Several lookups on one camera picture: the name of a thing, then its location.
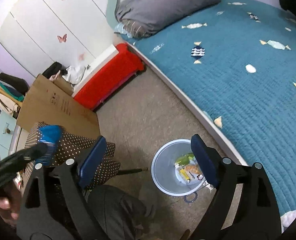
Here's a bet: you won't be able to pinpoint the orange white patterned pouch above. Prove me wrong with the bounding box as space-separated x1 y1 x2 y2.
184 164 201 175

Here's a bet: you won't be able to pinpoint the green felt leaf toy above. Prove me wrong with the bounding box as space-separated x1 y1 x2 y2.
175 153 194 166

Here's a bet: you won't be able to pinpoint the white trash bin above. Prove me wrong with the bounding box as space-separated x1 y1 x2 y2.
151 139 208 197

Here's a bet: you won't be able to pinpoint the person's left hand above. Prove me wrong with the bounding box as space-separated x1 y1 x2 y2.
0 180 22 228

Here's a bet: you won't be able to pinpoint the white yellow medicine box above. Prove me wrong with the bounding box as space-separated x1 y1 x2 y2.
179 168 191 184

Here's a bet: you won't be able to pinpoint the brown polka-dot round table cover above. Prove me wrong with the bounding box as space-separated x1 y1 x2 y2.
24 122 121 191

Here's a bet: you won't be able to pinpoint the right teal drawer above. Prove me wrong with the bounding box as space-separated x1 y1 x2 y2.
0 111 17 160

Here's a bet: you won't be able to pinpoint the blue foil wrapper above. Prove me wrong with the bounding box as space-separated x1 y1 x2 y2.
35 125 63 166

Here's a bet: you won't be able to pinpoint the large cardboard box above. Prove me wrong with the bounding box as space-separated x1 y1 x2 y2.
17 74 100 139

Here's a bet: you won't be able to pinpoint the hanging jackets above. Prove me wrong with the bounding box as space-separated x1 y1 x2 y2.
0 73 30 119

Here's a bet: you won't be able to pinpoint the white plastic bag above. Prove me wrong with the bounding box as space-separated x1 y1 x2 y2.
62 66 86 85

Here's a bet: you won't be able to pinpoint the teal quilted bed mattress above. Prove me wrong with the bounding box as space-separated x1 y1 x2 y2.
114 0 296 214

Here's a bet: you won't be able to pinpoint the red storage bench white top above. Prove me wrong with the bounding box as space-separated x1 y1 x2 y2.
74 43 145 110

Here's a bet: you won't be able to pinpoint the grey folded duvet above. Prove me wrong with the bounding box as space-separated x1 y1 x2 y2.
115 0 221 39

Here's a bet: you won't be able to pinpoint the pink butterfly wall sticker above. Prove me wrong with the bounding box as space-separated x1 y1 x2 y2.
57 34 67 43

